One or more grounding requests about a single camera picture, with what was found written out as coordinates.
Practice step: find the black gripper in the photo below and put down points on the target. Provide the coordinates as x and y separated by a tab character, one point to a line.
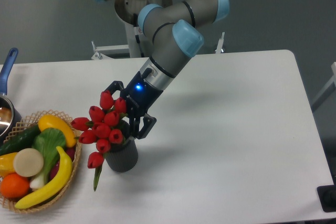
139	96

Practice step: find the orange fruit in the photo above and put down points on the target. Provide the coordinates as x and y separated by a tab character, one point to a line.
15	186

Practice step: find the dark grey ribbed vase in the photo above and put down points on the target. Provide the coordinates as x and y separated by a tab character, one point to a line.
123	158

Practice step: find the white frame at right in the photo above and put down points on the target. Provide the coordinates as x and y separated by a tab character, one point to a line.
324	92

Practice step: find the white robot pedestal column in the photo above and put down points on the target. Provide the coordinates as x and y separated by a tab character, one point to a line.
132	37

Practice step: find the green bok choy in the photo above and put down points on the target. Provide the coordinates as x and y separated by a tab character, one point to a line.
46	143

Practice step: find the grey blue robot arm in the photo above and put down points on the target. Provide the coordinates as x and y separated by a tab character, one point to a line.
172	29

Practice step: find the woven wicker basket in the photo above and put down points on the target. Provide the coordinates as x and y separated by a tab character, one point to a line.
23	124

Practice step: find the dark red vegetable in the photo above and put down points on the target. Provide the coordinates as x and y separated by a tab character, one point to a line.
71	153

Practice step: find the yellow bell pepper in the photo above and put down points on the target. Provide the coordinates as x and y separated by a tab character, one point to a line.
6	164

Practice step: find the red tulip bouquet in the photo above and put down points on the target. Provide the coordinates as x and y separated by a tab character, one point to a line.
105	128

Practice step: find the yellow banana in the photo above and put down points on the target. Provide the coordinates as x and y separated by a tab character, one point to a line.
52	187

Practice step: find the black device at edge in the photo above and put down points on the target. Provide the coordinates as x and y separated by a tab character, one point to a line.
327	197

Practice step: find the blue handled saucepan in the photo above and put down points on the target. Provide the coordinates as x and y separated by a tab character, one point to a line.
9	115

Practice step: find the green cucumber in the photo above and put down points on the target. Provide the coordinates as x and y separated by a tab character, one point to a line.
20	141

